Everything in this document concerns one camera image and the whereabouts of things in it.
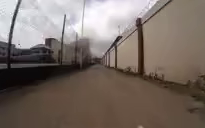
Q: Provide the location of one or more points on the tall dark pole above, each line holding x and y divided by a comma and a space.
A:
62, 40

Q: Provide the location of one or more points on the strip of weeds and rubble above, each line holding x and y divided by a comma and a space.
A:
200, 85

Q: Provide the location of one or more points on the dark low wall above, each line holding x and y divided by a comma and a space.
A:
23, 76

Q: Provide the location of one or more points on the leaning dark pole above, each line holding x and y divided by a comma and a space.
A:
11, 43

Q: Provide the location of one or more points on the pale thin pole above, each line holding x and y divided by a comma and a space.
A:
82, 33

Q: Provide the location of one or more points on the brown-grey paved road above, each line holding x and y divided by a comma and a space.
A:
100, 96

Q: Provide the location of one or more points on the beige wall with brown pillars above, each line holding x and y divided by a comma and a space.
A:
176, 43

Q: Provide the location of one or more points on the low pale buildings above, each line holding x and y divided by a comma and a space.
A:
36, 53

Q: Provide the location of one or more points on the robot's own part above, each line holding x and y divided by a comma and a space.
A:
140, 126

